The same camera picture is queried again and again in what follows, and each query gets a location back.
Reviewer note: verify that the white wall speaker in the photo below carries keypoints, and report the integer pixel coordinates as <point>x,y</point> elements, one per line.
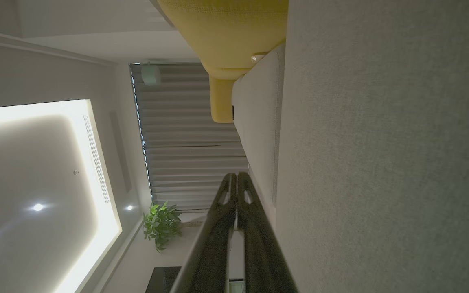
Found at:
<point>151,75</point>

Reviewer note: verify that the small grey sofa cushion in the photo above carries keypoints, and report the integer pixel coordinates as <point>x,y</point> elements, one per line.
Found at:
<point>259,122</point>

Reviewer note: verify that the pale sofa label tag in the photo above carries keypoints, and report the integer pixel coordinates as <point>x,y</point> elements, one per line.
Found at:
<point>257,57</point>

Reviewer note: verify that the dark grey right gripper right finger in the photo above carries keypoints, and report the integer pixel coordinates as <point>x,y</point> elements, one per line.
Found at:
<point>261,252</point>

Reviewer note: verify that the round ceiling spotlight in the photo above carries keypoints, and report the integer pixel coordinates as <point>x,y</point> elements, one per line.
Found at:
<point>129,207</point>
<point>38,207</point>

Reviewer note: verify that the grey pleated curtain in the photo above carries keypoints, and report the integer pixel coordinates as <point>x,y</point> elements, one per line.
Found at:
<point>185,142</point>

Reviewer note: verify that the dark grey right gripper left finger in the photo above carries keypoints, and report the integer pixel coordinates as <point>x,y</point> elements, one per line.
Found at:
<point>214,244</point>

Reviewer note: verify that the large grey sofa cushion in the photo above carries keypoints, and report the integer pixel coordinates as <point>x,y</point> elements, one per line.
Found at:
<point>381,142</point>

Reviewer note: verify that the yellow sofa backrest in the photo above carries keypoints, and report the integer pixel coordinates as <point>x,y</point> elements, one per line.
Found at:
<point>226,32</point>

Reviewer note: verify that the green potted plant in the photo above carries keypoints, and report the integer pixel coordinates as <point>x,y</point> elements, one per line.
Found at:
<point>161,226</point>

